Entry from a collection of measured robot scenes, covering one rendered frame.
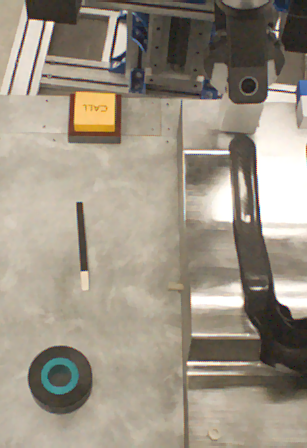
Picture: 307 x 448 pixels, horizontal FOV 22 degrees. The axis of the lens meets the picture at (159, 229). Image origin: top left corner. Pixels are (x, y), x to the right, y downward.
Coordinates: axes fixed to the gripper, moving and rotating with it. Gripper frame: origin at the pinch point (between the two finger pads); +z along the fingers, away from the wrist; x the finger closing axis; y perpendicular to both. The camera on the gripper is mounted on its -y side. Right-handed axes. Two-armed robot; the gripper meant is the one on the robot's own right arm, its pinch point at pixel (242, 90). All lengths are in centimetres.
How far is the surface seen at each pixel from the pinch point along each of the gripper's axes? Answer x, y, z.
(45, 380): 26.2, -38.2, 2.2
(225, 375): 3.9, -38.0, 2.7
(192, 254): 7.4, -23.2, -0.2
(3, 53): 64, 73, 98
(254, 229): -0.7, -18.6, 4.1
